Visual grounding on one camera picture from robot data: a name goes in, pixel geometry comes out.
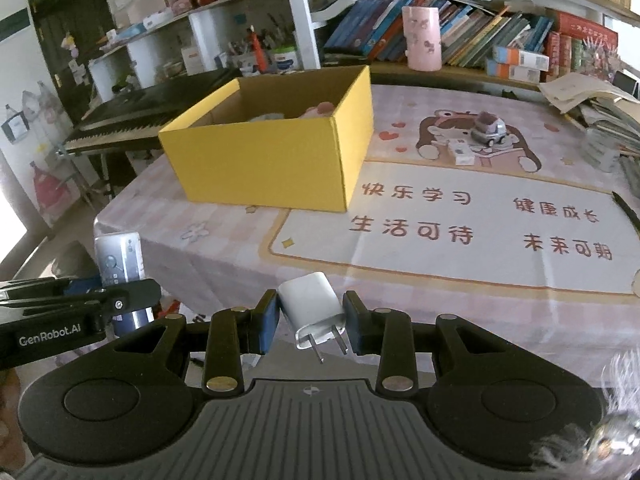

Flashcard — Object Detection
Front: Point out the orange blue box lower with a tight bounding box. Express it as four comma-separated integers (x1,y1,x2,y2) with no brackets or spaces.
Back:
485,60,540,84

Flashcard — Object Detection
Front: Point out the white green cup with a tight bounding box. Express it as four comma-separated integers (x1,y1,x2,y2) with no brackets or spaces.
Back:
269,44,300,73

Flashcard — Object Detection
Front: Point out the pink patterned cylinder cup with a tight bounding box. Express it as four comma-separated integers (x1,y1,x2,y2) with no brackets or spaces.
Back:
402,6,442,72

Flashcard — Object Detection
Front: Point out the pink plush pig toy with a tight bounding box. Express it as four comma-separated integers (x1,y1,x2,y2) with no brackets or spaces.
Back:
300,102,335,118

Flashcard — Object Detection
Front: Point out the orange blue box upper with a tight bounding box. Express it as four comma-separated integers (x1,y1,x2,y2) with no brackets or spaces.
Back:
492,47,550,72

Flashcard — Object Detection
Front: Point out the black pen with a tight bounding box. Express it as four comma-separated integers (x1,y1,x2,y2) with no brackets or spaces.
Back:
611,192,640,233

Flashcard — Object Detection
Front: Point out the clear tape roll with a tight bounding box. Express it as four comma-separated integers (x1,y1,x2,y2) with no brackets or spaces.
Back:
580,130,620,174

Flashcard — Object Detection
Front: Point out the white remote control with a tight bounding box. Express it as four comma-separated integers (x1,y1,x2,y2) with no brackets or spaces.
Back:
93,231,155,338

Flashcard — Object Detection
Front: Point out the orange blue box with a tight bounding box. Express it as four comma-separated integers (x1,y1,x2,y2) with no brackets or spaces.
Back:
492,47,550,72
485,60,540,84

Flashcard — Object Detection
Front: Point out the pink cartoon table mat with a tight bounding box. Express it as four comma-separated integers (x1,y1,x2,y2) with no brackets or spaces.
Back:
94,86,639,382

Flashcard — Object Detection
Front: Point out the black piano keyboard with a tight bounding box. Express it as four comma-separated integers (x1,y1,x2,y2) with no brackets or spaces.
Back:
64,68,241,155

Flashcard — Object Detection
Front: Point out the yellow cardboard box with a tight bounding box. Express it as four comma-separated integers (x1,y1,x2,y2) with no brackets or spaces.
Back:
160,65,374,212

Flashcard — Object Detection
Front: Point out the white power adapter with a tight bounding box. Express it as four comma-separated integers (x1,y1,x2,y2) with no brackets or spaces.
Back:
277,272,348,363

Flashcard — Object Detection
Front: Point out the white bookshelf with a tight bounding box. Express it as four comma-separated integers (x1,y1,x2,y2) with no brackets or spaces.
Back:
288,0,639,90

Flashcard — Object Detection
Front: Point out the red book set box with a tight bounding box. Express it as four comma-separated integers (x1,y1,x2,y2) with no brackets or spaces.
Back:
548,10,618,50

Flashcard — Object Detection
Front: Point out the grey toy car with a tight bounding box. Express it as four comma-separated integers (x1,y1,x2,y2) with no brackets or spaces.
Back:
471,112,509,148

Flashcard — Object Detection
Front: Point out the pile of papers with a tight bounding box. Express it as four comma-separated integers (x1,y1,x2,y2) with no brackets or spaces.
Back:
538,73,639,159

